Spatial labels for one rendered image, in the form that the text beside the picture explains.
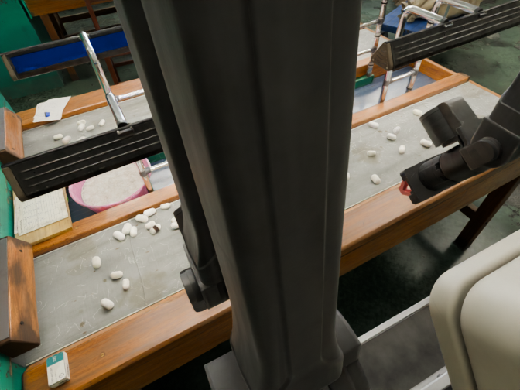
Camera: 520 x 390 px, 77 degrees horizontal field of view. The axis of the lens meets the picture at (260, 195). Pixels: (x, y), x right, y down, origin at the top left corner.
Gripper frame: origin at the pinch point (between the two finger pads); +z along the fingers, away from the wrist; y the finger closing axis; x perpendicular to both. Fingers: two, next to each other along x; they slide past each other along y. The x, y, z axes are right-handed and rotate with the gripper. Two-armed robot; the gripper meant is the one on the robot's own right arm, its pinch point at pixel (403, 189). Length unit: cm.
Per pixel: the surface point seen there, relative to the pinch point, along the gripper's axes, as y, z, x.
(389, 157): -29.6, 36.5, -12.3
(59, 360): 79, 23, 2
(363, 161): -20.5, 37.8, -14.8
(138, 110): 41, 72, -78
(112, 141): 51, 8, -35
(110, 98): 49, 12, -47
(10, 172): 71, 8, -35
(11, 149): 85, 55, -67
